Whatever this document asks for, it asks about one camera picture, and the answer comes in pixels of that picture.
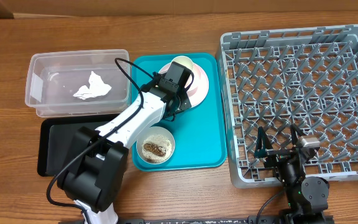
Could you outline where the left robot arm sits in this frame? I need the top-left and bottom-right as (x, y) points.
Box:
(51, 77), (194, 223)

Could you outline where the grey bowl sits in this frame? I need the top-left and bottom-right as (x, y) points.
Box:
(136, 126), (175, 165)

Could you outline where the white napkin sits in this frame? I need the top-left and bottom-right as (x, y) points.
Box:
(73, 71), (112, 100)

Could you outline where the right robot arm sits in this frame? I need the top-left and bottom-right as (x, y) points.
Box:
(254, 124), (334, 223)

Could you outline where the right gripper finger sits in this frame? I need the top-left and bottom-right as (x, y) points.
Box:
(290, 124), (305, 145)
(254, 126), (273, 158)

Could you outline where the clear plastic bin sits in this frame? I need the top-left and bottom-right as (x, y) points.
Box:
(25, 49), (131, 118)

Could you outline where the teal serving tray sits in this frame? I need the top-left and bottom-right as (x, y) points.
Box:
(132, 53), (227, 171)

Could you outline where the white rice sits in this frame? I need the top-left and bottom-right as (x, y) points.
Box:
(141, 134), (173, 164)

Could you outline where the white cup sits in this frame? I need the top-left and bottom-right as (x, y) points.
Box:
(171, 55), (194, 70)

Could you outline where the pink bowl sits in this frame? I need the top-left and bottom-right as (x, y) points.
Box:
(185, 63), (201, 98)

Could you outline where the brown food piece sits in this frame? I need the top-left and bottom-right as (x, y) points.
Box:
(143, 143), (166, 157)

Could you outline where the white round plate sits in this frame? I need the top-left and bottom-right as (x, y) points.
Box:
(158, 62), (210, 109)

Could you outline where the black tray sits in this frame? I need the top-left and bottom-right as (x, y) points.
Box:
(37, 114), (118, 177)

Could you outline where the grey dishwasher rack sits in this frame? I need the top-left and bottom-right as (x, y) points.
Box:
(216, 24), (358, 189)

